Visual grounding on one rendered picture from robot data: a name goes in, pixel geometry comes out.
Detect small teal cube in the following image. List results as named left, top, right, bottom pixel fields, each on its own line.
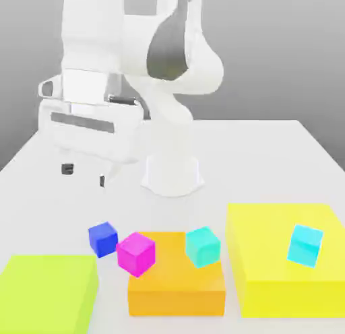
left=185, top=226, right=222, bottom=269

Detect large lime box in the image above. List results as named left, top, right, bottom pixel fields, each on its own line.
left=0, top=255, right=100, bottom=334

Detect small magenta cube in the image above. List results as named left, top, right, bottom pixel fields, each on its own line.
left=115, top=231, right=157, bottom=279

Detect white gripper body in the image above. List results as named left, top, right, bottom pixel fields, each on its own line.
left=37, top=100, right=144, bottom=164

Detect large orange box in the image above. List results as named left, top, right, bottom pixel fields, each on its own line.
left=127, top=231, right=226, bottom=318

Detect small blue cube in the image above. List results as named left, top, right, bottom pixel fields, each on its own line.
left=88, top=221, right=119, bottom=259

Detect large yellow box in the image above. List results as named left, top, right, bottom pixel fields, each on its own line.
left=226, top=203, right=345, bottom=319

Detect small cyan cube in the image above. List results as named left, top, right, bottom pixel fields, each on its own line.
left=286, top=223, right=325, bottom=269

